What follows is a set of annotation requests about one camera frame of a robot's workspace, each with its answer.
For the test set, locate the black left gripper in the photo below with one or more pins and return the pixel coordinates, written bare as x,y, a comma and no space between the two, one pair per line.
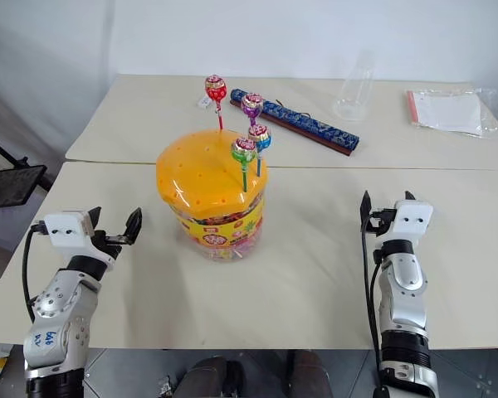
110,241

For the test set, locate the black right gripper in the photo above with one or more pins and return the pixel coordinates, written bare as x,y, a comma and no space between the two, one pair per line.
382,221

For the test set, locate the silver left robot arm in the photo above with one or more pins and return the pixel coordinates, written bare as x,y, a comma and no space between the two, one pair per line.
58,315

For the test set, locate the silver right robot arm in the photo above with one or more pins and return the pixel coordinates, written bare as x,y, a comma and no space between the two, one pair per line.
406,290

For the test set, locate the clear lollipop jar yellow label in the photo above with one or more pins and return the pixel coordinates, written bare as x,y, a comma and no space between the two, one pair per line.
220,236

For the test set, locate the blue and yellow wrapped lollipop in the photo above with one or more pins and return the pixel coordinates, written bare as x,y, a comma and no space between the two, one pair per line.
260,136

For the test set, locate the green wrapped lollipop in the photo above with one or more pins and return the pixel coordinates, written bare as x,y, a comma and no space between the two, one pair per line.
243,151

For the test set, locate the red wrapped lollipop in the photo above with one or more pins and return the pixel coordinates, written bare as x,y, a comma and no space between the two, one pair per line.
215,88

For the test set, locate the purple wrapped lollipop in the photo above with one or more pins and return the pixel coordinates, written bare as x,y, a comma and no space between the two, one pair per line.
251,104

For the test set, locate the orange perforated plastic lid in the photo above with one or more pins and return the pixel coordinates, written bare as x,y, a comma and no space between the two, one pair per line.
203,170

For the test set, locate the black flat stand plate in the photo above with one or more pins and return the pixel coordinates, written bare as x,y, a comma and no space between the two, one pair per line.
12,186

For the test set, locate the clear bag with papers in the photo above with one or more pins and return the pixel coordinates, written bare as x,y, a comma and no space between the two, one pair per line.
450,110

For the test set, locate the clear plastic cup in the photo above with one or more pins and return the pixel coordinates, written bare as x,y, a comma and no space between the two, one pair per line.
354,95

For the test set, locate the blue patterned long box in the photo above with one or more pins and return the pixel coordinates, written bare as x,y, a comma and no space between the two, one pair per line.
307,123

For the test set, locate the black tripod legs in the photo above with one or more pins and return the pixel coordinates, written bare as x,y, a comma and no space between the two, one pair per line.
0,151

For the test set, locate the small white paper tag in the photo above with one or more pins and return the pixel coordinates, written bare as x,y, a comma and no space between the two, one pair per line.
204,103

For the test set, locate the dark rounded shape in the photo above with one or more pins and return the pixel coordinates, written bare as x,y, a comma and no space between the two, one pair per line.
309,373
209,377

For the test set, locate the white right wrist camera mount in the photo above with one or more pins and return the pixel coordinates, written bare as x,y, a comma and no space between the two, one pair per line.
415,226

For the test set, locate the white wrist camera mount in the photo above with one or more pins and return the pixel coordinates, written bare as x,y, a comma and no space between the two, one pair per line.
68,232
415,226

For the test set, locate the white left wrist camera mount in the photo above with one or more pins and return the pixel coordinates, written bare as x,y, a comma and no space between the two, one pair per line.
68,232

